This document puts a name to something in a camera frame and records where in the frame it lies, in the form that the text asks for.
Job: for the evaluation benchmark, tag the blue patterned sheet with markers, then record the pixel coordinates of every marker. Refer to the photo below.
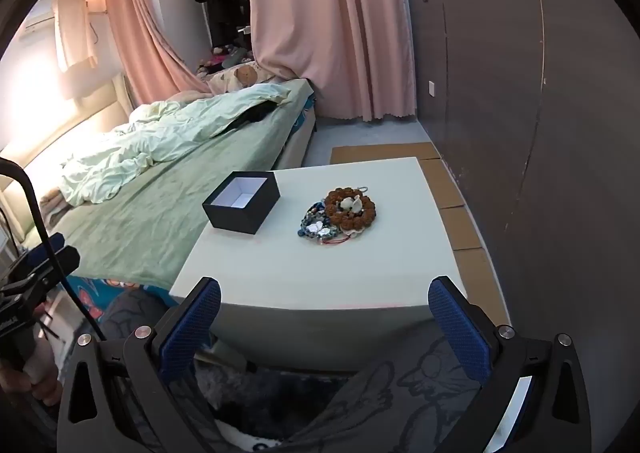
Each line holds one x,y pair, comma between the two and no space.
95,295

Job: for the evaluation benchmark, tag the white wall socket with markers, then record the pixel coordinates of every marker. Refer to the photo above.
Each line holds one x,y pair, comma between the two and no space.
433,88

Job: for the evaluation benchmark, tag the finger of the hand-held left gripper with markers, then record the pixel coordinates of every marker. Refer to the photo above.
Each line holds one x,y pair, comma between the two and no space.
57,263
50,240

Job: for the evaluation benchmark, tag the wide pink curtain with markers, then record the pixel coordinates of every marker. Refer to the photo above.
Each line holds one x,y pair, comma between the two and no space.
325,23

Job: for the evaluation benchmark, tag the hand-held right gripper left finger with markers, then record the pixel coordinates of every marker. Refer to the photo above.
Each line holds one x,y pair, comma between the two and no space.
192,333

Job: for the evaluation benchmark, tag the beige headboard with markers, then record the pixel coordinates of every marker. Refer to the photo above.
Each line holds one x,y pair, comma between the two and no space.
75,123

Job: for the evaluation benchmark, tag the cardboard strip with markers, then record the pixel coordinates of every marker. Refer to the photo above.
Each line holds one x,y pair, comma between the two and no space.
465,233

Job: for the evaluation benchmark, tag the white bed base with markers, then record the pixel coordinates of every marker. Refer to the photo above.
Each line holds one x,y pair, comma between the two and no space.
297,143

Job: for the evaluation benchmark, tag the light green duvet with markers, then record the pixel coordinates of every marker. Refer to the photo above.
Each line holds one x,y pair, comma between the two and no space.
165,133

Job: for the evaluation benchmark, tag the dark brown wardrobe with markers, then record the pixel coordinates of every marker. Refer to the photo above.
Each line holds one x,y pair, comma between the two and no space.
525,108

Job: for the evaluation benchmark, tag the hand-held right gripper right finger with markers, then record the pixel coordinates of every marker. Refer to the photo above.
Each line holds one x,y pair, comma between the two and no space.
460,333

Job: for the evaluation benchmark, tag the hanging cream towel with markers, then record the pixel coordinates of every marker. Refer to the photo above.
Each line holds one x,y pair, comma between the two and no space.
75,28

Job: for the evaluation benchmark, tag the white air conditioner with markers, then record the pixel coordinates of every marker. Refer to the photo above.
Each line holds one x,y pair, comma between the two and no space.
37,22

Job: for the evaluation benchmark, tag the grey printed pants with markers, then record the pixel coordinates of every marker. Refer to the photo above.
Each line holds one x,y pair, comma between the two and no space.
380,403

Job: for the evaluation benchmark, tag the plush toys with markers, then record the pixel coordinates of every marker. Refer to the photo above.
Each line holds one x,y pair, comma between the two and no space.
220,60

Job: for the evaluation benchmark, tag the black jewelry box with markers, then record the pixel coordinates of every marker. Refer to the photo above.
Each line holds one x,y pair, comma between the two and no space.
242,203

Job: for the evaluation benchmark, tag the bear print pillow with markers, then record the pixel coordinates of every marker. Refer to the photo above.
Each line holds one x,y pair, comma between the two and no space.
242,75

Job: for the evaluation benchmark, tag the flattened cardboard sheet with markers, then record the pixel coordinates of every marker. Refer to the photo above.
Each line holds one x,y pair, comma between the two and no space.
380,153

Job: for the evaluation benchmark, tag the person's left hand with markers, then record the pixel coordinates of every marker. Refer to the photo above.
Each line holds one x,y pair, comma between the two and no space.
35,383

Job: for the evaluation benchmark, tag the narrow pink curtain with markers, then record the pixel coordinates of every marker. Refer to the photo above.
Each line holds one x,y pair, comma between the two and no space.
145,43

